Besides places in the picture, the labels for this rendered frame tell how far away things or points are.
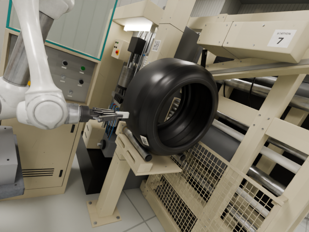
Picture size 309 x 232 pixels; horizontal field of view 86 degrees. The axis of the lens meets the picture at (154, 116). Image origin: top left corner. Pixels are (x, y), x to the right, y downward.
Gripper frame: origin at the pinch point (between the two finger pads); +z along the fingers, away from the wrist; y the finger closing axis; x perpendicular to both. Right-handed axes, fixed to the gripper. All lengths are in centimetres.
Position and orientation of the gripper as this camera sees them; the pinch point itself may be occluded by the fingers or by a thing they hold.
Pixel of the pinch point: (122, 114)
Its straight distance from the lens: 86.6
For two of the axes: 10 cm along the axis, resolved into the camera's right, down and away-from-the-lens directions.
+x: -2.5, 9.1, 3.4
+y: -5.0, -4.2, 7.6
